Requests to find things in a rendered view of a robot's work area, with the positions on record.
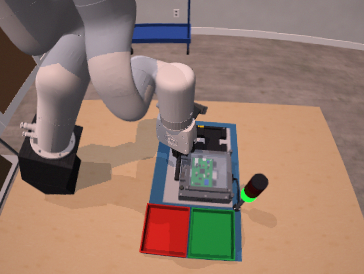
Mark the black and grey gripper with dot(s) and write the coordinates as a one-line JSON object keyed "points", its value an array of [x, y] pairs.
{"points": [[177, 140]]}

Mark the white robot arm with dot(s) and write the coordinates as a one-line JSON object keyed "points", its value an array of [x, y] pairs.
{"points": [[106, 32]]}

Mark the red open bin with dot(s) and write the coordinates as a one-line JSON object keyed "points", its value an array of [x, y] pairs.
{"points": [[165, 230]]}

